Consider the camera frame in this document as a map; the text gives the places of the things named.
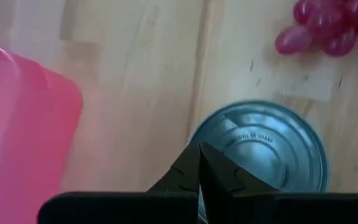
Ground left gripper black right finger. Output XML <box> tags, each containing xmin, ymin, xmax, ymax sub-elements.
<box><xmin>199</xmin><ymin>142</ymin><xmax>281</xmax><ymax>194</ymax></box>

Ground tin can purple label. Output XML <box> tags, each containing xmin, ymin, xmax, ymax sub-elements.
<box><xmin>186</xmin><ymin>99</ymin><xmax>331</xmax><ymax>195</ymax></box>

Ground red grapes with leaf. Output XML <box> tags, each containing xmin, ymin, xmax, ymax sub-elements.
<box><xmin>274</xmin><ymin>0</ymin><xmax>358</xmax><ymax>58</ymax></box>

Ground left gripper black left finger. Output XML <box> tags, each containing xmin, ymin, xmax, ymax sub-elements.
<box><xmin>147</xmin><ymin>142</ymin><xmax>201</xmax><ymax>194</ymax></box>

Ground pink plastic bin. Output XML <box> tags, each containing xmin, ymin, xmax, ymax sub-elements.
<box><xmin>0</xmin><ymin>42</ymin><xmax>83</xmax><ymax>224</ymax></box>

